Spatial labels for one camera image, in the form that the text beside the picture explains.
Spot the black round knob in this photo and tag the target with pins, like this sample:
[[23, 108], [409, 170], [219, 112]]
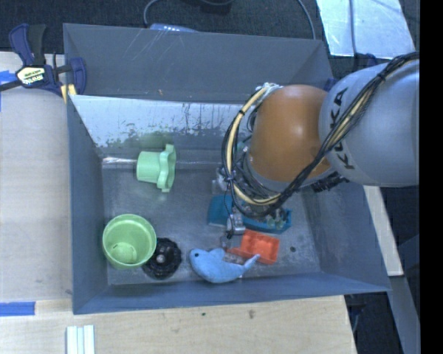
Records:
[[162, 260]]

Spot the black cylinder on white bracket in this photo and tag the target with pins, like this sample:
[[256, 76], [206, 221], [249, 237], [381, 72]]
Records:
[[326, 185]]

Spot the pale green flanged cup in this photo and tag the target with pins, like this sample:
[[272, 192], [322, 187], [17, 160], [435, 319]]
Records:
[[155, 166]]

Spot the green round cup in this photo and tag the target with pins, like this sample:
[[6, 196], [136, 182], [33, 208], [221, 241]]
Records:
[[133, 234]]

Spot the pale wood board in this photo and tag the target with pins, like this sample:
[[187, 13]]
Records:
[[33, 197]]

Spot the blue toy whale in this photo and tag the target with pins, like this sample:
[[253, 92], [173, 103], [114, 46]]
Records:
[[216, 267]]

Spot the grey metal bin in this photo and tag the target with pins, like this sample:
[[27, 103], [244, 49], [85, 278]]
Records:
[[192, 212]]

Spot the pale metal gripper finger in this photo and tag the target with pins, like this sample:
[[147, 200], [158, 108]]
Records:
[[220, 183], [235, 224]]

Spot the light green ball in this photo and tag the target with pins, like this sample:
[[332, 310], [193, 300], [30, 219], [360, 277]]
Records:
[[124, 253]]

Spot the orange plastic box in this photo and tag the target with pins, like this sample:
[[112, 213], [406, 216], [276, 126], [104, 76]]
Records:
[[258, 246]]

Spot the teal blue box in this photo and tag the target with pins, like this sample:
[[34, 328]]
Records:
[[217, 209]]

